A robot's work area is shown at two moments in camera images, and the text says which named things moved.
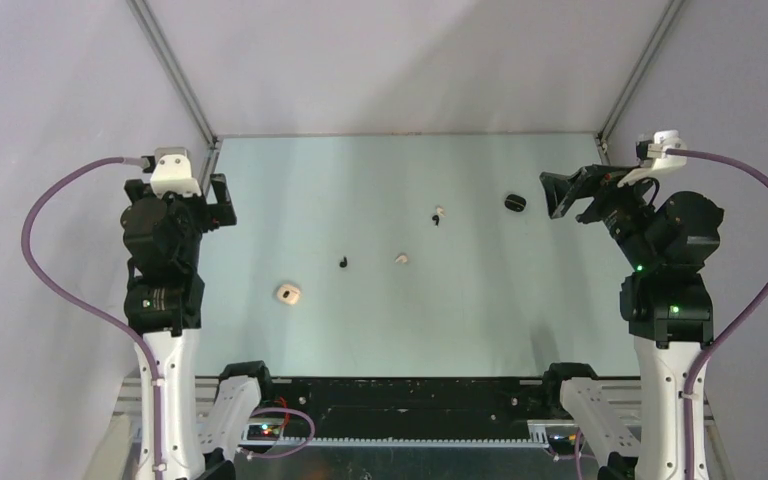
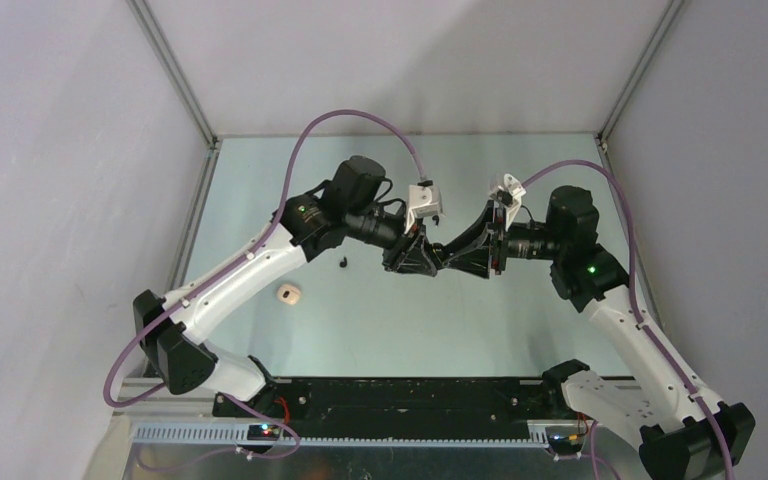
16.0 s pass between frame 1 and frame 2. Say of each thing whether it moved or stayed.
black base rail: stayed
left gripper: moved
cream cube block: stayed
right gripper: moved
